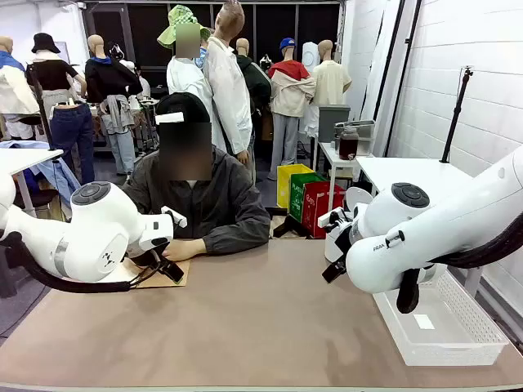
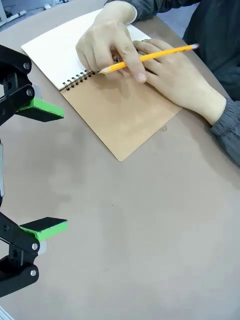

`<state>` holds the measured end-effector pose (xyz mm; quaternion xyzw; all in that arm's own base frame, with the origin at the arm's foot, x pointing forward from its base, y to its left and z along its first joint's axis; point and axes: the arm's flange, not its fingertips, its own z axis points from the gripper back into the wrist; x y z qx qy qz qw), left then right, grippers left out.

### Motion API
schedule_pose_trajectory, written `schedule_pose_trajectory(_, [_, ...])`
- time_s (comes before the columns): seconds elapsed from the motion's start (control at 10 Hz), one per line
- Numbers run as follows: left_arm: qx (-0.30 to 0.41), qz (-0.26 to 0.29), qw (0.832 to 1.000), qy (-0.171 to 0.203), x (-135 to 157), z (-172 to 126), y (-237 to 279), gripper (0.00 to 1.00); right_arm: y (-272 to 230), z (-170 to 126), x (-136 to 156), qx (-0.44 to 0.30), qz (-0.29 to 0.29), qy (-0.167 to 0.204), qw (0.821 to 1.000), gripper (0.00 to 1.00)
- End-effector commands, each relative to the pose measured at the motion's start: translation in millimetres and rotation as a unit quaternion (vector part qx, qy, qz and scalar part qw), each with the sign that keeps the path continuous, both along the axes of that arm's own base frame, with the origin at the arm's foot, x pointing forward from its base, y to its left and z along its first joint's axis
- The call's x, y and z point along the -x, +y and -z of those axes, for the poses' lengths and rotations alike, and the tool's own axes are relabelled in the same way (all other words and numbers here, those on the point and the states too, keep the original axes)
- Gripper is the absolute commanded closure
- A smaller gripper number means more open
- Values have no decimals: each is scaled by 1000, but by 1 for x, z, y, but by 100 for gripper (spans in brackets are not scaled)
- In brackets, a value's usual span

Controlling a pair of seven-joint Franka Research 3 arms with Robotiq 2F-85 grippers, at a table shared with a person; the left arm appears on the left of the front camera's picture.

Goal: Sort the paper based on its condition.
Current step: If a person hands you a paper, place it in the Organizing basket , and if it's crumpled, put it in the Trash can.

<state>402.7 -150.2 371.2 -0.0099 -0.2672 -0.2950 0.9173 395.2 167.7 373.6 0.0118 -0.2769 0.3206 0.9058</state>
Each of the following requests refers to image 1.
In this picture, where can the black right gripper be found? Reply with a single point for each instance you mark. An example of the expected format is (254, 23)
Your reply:
(343, 241)

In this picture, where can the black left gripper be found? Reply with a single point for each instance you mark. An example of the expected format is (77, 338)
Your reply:
(145, 257)

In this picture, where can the spiral notebook kraft cover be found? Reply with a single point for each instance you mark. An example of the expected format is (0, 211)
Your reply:
(157, 284)

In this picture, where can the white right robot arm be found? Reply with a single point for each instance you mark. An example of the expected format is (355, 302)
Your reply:
(429, 245)

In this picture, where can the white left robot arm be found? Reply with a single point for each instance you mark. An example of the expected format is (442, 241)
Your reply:
(94, 241)

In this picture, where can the person's left forearm grey sleeve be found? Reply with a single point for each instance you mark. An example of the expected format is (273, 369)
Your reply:
(237, 241)

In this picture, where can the person's left hand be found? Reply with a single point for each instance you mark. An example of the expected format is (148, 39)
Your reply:
(186, 250)

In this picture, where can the red recycling bin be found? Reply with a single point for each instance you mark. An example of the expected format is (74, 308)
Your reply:
(316, 212)

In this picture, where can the wooden and black stand pile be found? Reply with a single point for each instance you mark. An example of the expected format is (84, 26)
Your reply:
(286, 226)

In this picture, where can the white lidded trash bin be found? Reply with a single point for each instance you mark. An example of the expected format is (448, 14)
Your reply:
(359, 200)

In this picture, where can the person in grey jacket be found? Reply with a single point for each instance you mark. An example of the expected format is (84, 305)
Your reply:
(220, 204)

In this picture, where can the yellow recycling bin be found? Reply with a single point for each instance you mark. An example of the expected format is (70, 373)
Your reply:
(286, 183)

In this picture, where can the white label in basket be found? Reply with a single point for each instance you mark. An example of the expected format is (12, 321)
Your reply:
(423, 322)

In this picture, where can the small white table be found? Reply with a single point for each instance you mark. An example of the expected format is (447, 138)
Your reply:
(327, 159)

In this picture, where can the brown glass jar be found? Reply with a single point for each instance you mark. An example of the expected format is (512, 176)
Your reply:
(348, 145)

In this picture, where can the white perforated plastic basket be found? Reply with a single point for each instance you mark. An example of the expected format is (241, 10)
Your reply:
(445, 339)

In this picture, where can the stacked metal trays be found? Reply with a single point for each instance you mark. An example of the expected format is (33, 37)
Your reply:
(365, 130)

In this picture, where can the blue clothes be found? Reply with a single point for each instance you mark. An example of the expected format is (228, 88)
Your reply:
(61, 175)

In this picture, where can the grey box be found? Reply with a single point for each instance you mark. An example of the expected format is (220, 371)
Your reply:
(333, 122)

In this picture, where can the black cap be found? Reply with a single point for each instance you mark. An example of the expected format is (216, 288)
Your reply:
(181, 104)

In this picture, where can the mannequin with blue cap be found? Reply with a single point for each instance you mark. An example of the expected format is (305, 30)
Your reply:
(288, 94)

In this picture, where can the white desk with grey legs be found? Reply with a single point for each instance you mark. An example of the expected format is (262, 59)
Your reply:
(24, 157)

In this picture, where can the tall mannequin in white shirt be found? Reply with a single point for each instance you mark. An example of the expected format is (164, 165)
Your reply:
(229, 90)

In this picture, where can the mannequin in cream shirt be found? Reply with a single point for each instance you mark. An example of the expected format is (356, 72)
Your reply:
(329, 81)

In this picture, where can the black tripod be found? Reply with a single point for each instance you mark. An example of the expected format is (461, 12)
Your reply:
(455, 118)

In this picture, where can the mannequin in black jacket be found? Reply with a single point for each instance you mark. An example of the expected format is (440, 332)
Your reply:
(110, 81)

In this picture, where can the mannequin with black hat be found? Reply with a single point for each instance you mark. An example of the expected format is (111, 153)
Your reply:
(61, 102)

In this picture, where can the mannequin in dark green jacket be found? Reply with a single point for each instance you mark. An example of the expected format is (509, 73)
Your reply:
(257, 81)

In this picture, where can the mannequin in blue white jacket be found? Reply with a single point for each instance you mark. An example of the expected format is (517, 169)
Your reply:
(12, 81)

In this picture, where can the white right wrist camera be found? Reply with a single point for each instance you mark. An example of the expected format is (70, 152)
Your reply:
(329, 218)

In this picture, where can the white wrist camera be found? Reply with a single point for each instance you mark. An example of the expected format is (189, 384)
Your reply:
(329, 218)
(175, 216)

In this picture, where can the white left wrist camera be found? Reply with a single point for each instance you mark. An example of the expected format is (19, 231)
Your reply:
(175, 216)

